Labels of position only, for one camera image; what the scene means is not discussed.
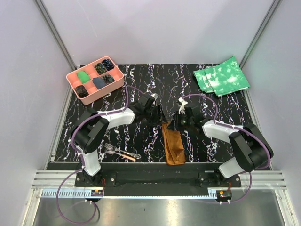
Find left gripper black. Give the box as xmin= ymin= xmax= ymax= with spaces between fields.
xmin=143 ymin=104 xmax=167 ymax=126

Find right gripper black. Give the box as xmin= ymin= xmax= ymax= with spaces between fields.
xmin=166 ymin=111 xmax=194 ymax=131

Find orange cloth napkin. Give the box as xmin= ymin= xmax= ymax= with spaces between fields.
xmin=162 ymin=121 xmax=186 ymax=165

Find silver fork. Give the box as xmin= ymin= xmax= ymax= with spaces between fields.
xmin=103 ymin=143 xmax=141 ymax=159

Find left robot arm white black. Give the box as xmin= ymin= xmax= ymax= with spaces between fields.
xmin=71 ymin=94 xmax=167 ymax=186

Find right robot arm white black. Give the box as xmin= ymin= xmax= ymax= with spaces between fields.
xmin=167 ymin=106 xmax=273 ymax=187

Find grey blue rolled napkin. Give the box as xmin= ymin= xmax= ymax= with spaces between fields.
xmin=92 ymin=77 xmax=107 ymax=89

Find green rolled napkin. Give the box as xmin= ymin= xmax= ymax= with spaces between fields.
xmin=77 ymin=71 xmax=91 ymax=84

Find black marble pattern mat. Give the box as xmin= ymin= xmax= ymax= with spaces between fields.
xmin=54 ymin=64 xmax=266 ymax=163

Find dark patterned roll front right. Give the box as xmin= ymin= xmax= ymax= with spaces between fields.
xmin=102 ymin=74 xmax=115 ymax=85

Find dark patterned roll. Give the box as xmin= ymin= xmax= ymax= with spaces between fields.
xmin=102 ymin=74 xmax=115 ymax=85
xmin=75 ymin=85 xmax=89 ymax=98
xmin=95 ymin=63 xmax=107 ymax=75
xmin=102 ymin=59 xmax=115 ymax=71

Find dark patterned roll back right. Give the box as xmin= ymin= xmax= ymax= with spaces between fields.
xmin=102 ymin=59 xmax=115 ymax=71

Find green white patterned napkins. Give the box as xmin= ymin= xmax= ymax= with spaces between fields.
xmin=193 ymin=56 xmax=250 ymax=97

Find pink compartment tray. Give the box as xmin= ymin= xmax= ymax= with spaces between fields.
xmin=66 ymin=56 xmax=125 ymax=105

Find dark patterned roll back middle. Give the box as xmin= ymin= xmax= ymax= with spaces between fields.
xmin=95 ymin=63 xmax=107 ymax=75

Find dark patterned roll front left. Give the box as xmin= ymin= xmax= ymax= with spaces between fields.
xmin=75 ymin=85 xmax=89 ymax=98

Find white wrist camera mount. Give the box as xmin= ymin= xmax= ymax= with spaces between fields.
xmin=178 ymin=97 xmax=188 ymax=114

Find wooden handled spoon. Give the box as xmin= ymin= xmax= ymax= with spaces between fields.
xmin=120 ymin=154 xmax=136 ymax=161

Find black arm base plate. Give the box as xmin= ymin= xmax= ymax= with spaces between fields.
xmin=75 ymin=162 xmax=241 ymax=188

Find aluminium frame rail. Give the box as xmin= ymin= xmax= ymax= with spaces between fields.
xmin=32 ymin=170 xmax=287 ymax=199

